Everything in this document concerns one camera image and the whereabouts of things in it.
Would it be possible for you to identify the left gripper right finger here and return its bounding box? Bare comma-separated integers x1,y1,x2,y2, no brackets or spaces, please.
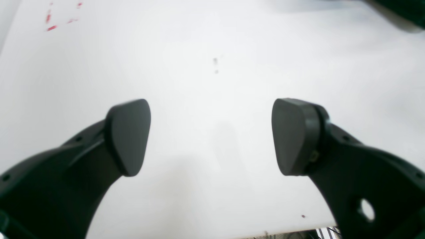
272,98,425,239

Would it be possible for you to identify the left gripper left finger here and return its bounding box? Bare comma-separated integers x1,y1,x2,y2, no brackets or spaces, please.
0,99,151,239

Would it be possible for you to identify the black graphic T-shirt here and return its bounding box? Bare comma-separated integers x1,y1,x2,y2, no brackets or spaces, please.
365,0,425,32

